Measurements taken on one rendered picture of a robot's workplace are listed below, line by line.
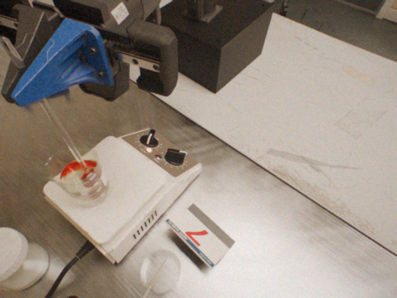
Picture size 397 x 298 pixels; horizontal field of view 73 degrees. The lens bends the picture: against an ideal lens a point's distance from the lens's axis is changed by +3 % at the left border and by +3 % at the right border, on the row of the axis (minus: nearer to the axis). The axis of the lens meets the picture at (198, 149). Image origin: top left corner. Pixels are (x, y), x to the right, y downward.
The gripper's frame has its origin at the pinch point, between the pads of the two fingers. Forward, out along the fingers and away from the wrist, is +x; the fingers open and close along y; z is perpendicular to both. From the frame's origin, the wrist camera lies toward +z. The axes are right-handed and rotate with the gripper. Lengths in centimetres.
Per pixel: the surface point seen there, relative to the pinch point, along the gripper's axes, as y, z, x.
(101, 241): -4.9, 17.4, 7.4
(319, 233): -32.4, 26.1, -7.0
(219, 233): -17.9, 25.7, -1.3
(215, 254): -18.2, 23.5, 2.6
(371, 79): -40, 26, -49
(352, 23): -74, 115, -258
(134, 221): -6.8, 19.3, 3.5
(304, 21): -33, 116, -245
